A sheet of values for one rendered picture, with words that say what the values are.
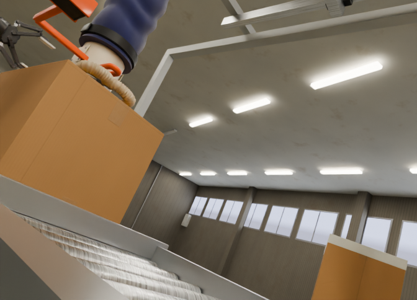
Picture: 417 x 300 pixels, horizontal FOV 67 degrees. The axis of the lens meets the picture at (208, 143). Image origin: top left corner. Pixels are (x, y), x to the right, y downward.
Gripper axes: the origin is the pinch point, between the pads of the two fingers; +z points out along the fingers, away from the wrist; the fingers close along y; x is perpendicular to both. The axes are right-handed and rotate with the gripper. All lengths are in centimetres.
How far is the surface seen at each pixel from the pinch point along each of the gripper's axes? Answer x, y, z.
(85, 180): 56, 39, 14
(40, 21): 34.0, 0.8, -14.4
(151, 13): 35.8, -31.5, 14.0
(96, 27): 31.7, -12.1, 0.8
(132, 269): 89, 52, 16
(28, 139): 56, 36, -5
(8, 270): 125, 48, -24
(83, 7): 61, 1, -13
